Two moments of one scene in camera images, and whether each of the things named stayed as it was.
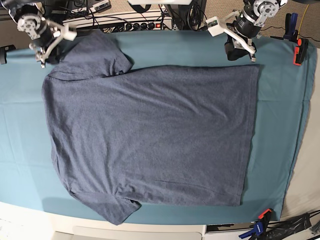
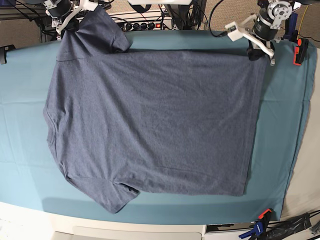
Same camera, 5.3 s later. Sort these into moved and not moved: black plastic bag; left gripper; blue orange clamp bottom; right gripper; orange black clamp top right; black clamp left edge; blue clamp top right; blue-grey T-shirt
Moved: left gripper; blue-grey T-shirt; right gripper
Not moved: blue clamp top right; orange black clamp top right; blue orange clamp bottom; black clamp left edge; black plastic bag
